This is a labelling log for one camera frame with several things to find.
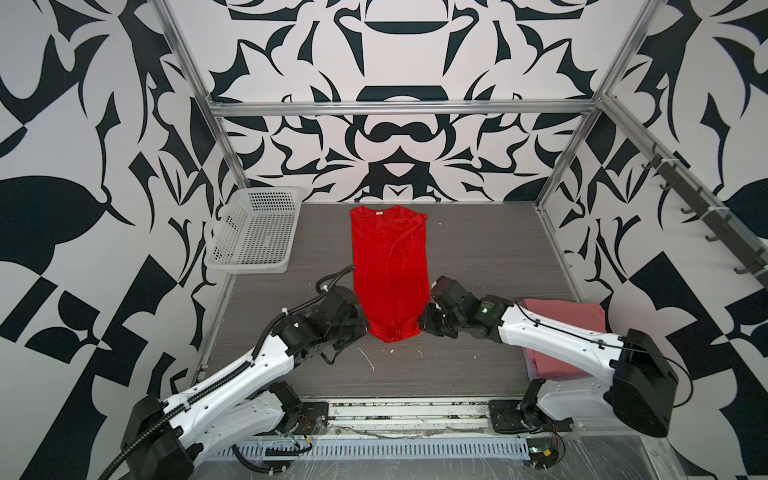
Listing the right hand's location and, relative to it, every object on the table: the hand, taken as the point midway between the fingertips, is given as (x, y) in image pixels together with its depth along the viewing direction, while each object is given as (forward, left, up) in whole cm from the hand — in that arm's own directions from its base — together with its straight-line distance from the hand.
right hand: (416, 322), depth 79 cm
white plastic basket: (+39, +55, -8) cm, 68 cm away
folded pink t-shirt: (+4, -49, -5) cm, 49 cm away
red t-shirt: (+23, +6, -10) cm, 26 cm away
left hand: (0, +11, +4) cm, 11 cm away
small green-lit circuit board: (-27, -29, -12) cm, 41 cm away
